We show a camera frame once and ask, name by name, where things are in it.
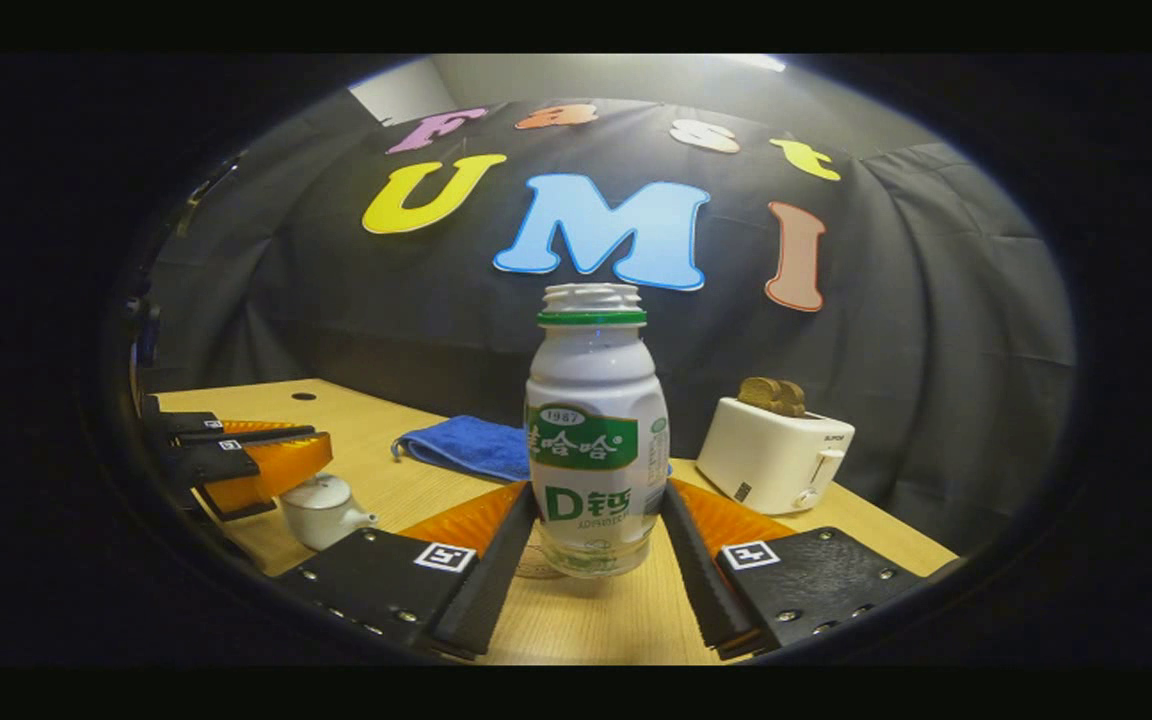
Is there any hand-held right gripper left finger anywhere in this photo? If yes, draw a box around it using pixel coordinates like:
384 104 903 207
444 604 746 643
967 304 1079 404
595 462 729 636
271 480 540 661

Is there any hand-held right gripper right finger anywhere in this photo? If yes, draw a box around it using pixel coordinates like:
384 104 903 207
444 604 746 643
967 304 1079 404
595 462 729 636
660 478 927 661

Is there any round brown coaster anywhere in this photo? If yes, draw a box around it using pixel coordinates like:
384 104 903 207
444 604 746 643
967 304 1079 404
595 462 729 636
514 545 567 580

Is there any white teacup lid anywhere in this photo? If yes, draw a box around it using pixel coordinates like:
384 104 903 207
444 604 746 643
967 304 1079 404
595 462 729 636
298 474 352 509

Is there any white ceramic teacup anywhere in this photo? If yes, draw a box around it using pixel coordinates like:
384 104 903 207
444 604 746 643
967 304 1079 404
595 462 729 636
279 474 380 552

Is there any white plastic water bottle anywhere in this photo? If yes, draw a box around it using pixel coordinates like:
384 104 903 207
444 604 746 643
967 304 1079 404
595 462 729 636
526 283 672 578

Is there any blue towel cloth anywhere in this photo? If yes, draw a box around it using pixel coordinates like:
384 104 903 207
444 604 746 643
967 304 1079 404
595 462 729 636
391 415 532 484

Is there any white toaster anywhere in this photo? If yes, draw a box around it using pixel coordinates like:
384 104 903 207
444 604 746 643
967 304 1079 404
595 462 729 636
696 397 856 516

